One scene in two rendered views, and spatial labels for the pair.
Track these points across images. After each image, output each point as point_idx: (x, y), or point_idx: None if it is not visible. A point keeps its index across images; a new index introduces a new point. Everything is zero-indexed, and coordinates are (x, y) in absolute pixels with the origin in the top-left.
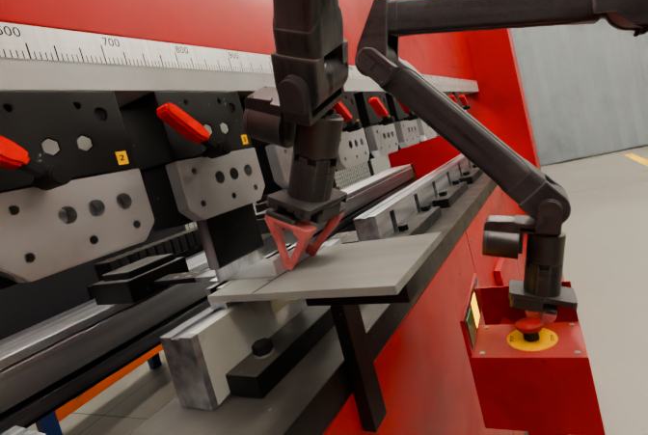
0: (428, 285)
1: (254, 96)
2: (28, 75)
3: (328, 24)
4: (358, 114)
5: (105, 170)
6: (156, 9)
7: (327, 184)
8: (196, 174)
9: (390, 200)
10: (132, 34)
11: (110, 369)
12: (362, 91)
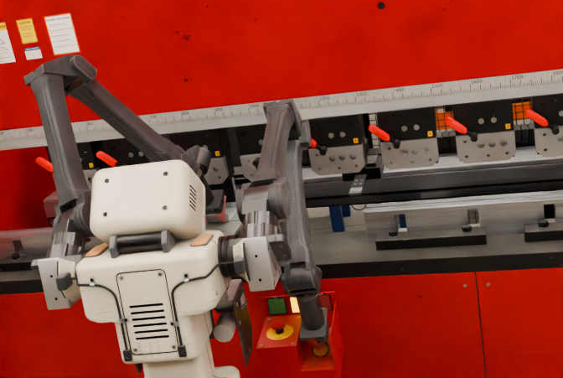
0: (334, 278)
1: (186, 152)
2: None
3: (155, 158)
4: (358, 133)
5: (147, 163)
6: (174, 96)
7: None
8: None
9: (433, 202)
10: (162, 111)
11: None
12: (378, 111)
